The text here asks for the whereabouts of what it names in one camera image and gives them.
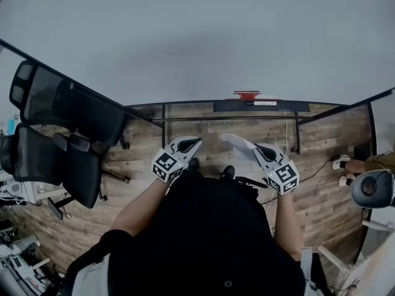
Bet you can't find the red whiteboard eraser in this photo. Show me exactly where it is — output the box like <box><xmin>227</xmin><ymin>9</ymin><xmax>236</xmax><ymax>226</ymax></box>
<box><xmin>233</xmin><ymin>90</ymin><xmax>262</xmax><ymax>101</ymax></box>

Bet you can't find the person's right forearm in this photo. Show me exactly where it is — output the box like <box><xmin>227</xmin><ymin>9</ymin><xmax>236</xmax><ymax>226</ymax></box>
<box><xmin>273</xmin><ymin>192</ymin><xmax>305</xmax><ymax>261</ymax></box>

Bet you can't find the black cable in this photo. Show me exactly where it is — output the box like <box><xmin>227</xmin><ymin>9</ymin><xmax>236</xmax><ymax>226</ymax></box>
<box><xmin>299</xmin><ymin>157</ymin><xmax>336</xmax><ymax>184</ymax></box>

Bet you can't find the person's black clothing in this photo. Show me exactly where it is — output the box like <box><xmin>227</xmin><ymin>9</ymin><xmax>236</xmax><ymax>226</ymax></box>
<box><xmin>60</xmin><ymin>171</ymin><xmax>328</xmax><ymax>296</ymax></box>

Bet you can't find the person's left forearm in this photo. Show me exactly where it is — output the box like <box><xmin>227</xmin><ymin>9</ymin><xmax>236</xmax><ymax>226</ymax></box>
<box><xmin>110</xmin><ymin>177</ymin><xmax>169</xmax><ymax>237</ymax></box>

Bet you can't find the black hanging device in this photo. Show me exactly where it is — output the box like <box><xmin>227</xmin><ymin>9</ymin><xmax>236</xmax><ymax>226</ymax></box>
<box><xmin>236</xmin><ymin>176</ymin><xmax>268</xmax><ymax>191</ymax></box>

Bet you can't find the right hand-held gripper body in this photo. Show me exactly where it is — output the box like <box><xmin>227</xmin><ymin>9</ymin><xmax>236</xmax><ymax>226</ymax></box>
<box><xmin>261</xmin><ymin>155</ymin><xmax>301</xmax><ymax>195</ymax></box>

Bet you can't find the grey shoulder strap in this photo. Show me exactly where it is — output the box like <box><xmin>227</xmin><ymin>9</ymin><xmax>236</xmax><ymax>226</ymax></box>
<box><xmin>301</xmin><ymin>247</ymin><xmax>318</xmax><ymax>292</ymax></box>
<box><xmin>71</xmin><ymin>256</ymin><xmax>109</xmax><ymax>296</ymax></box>

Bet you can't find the white table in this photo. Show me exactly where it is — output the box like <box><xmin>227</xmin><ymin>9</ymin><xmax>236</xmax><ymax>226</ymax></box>
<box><xmin>317</xmin><ymin>219</ymin><xmax>395</xmax><ymax>296</ymax></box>
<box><xmin>0</xmin><ymin>177</ymin><xmax>67</xmax><ymax>208</ymax></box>

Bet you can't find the white whiteboard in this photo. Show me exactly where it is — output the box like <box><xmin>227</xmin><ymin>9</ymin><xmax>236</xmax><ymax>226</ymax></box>
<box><xmin>0</xmin><ymin>0</ymin><xmax>395</xmax><ymax>157</ymax></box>

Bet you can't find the grey round helmet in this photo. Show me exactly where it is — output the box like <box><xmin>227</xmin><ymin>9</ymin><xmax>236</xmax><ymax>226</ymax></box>
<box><xmin>351</xmin><ymin>170</ymin><xmax>395</xmax><ymax>210</ymax></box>

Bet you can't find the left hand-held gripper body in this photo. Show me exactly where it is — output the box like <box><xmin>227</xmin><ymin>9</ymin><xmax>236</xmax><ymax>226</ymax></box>
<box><xmin>151</xmin><ymin>141</ymin><xmax>191</xmax><ymax>184</ymax></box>

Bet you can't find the black mesh office chair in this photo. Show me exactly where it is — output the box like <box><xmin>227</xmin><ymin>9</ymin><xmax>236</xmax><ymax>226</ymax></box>
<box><xmin>0</xmin><ymin>123</ymin><xmax>130</xmax><ymax>210</ymax></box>
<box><xmin>9</xmin><ymin>59</ymin><xmax>130</xmax><ymax>150</ymax></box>

